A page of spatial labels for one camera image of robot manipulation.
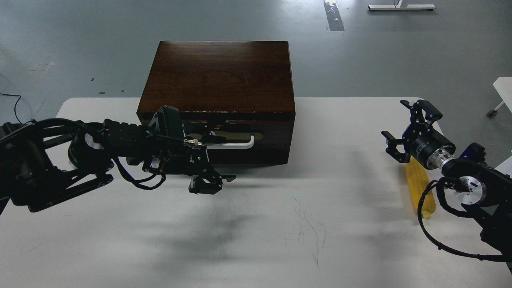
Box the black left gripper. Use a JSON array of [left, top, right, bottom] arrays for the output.
[[160, 127, 236, 195]]

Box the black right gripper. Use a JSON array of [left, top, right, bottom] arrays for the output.
[[381, 100, 456, 170]]

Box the wooden drawer with white handle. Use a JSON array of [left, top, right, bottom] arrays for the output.
[[182, 118, 294, 164]]

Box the yellow corn cob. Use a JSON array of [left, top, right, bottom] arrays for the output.
[[406, 158, 436, 219]]

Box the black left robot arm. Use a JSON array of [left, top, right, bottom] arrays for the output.
[[0, 105, 236, 212]]

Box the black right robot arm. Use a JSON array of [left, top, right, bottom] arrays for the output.
[[382, 100, 511, 267]]

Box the dark wooden cabinet box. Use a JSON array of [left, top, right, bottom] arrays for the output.
[[137, 40, 296, 165]]

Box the white table foot bar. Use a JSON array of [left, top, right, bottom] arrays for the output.
[[368, 0, 436, 11]]

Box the black tape strip on floor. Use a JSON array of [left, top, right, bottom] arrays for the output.
[[322, 0, 344, 32]]

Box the black cable on floor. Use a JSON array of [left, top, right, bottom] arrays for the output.
[[0, 93, 32, 124]]

